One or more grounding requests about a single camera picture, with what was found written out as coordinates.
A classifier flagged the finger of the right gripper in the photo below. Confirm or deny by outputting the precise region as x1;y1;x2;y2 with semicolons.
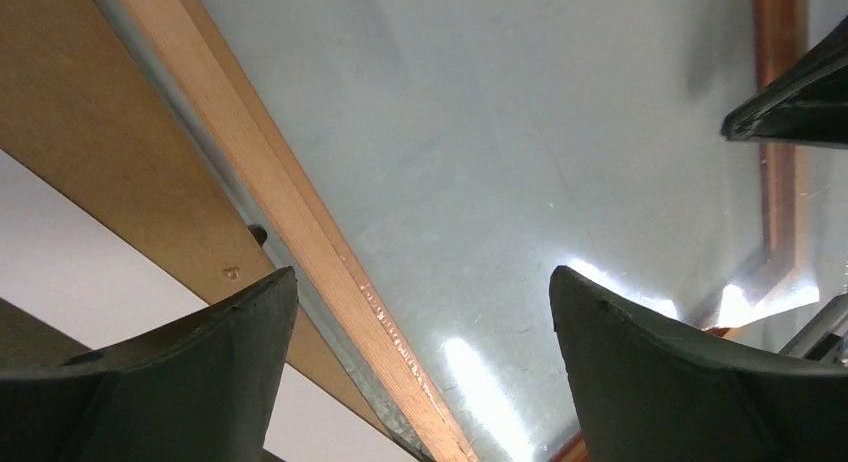
721;20;847;148

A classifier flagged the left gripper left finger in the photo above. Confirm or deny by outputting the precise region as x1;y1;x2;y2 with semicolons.
1;267;299;461

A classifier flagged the brown backing board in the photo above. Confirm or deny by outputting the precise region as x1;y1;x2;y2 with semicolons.
0;0;392;440

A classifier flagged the landscape photo print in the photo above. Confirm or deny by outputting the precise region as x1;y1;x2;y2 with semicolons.
1;154;412;461

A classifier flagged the wooden picture frame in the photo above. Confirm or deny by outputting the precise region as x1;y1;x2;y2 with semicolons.
118;0;845;461

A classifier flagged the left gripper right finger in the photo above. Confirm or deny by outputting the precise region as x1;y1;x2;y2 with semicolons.
549;266;847;461

